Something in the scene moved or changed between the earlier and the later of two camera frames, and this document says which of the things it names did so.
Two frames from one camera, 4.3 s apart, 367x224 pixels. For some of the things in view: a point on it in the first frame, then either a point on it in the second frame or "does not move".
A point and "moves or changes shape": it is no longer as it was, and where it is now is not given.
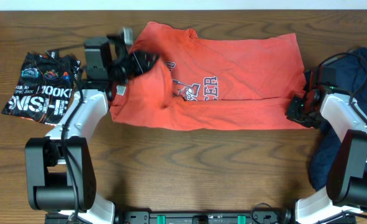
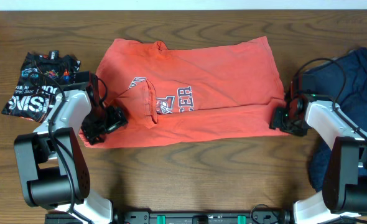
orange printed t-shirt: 201,84 moves or changes shape
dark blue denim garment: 357,77 does not move
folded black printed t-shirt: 44,88 does not move
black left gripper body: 121,72 -> 102,121
